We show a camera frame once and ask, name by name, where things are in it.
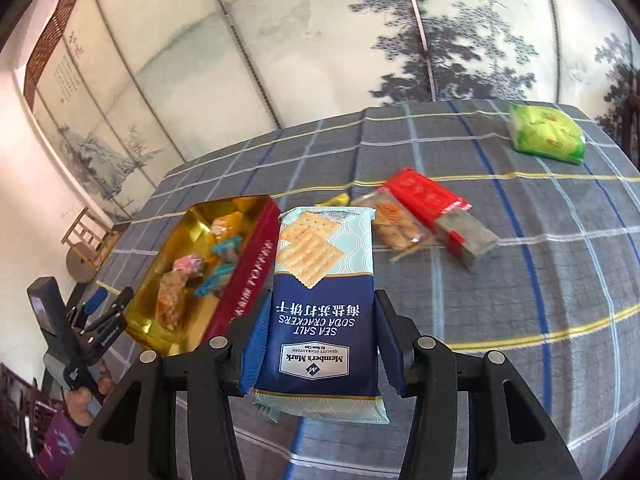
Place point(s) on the pink snack packet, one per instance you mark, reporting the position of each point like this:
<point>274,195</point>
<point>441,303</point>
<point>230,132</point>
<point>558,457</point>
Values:
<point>187,265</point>

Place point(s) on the green snack packet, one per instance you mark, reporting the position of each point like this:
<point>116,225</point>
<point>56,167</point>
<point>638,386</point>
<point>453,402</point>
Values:
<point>547,132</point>

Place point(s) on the red snack packet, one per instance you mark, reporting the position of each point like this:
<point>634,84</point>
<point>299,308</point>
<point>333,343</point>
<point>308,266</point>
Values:
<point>420,192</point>

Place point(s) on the light wooden chair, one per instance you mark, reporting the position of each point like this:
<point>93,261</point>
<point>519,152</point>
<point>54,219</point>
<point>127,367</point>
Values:
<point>87,235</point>

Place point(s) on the red tin box gold inside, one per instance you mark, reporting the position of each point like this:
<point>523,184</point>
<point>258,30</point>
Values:
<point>250,270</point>

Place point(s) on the dark wooden chair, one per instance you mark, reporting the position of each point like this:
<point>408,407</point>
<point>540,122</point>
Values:
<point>20,395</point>
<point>631,125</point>

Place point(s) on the grey bar red-ended packet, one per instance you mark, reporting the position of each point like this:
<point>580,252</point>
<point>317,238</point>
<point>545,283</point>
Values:
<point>467,240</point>

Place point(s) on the small yellow candy packet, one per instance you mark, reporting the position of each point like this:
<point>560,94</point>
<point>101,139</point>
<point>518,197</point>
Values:
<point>336,200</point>

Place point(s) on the blue cracker packet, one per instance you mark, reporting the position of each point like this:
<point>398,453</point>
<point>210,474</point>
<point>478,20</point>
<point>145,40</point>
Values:
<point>320,280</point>

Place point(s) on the blue plaid tablecloth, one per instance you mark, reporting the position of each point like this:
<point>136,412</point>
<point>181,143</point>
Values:
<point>525,310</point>

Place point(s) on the round stone wheel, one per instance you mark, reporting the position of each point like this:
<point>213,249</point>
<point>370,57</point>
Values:
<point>80,265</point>

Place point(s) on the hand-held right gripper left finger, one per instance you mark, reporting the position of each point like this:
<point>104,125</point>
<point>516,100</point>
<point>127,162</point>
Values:
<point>252,345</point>

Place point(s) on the blue candy packet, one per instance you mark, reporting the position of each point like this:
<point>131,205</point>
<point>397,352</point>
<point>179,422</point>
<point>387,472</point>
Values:
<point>215,281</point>
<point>227,251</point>

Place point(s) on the clear fried snack packet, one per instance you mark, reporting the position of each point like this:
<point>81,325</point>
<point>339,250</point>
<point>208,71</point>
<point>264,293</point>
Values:
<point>395,225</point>
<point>170,302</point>

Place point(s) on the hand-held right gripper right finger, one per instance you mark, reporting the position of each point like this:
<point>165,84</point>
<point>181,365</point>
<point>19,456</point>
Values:
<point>389,350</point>

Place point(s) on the purple cloth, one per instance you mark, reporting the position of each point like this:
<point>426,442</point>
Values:
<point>55,442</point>

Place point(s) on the orange snack packet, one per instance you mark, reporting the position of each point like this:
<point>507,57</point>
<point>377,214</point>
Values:
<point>227,225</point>

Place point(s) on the painted landscape folding screen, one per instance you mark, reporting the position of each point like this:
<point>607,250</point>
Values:
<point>300,35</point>

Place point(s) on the person's left hand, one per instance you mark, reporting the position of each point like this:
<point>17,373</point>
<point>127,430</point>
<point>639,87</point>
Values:
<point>79,406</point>

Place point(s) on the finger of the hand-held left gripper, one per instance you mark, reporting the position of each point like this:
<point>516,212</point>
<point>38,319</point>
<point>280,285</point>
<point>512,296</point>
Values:
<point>105,335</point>
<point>95,301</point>

